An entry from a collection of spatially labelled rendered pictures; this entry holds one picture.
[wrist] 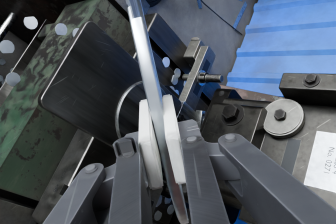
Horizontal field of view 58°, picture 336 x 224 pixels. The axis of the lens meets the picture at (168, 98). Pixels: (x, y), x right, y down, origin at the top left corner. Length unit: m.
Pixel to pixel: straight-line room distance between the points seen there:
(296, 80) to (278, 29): 1.84
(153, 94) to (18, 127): 0.42
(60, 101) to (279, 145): 0.30
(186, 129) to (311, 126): 0.27
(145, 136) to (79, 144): 0.42
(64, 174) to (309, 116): 0.40
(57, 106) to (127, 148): 0.28
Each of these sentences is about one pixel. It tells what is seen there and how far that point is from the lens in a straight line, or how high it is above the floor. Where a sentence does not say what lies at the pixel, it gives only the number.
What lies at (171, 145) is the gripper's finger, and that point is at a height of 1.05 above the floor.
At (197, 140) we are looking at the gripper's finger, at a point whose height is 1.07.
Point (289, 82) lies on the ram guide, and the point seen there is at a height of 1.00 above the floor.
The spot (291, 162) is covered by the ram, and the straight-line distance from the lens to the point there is 0.42.
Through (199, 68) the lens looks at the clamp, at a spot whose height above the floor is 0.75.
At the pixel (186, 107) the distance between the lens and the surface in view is 0.60.
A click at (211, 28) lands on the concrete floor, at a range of 2.05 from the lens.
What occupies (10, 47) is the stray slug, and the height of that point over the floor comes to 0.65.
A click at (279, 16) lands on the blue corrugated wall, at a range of 2.36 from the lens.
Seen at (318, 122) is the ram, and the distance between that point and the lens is 0.43.
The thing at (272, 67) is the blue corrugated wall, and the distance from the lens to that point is 2.09.
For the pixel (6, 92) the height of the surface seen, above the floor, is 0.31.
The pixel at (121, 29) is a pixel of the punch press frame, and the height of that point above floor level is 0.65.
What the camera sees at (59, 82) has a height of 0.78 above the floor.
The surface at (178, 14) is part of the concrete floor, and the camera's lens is 1.79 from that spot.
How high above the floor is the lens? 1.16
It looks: 42 degrees down
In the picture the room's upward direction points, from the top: 96 degrees clockwise
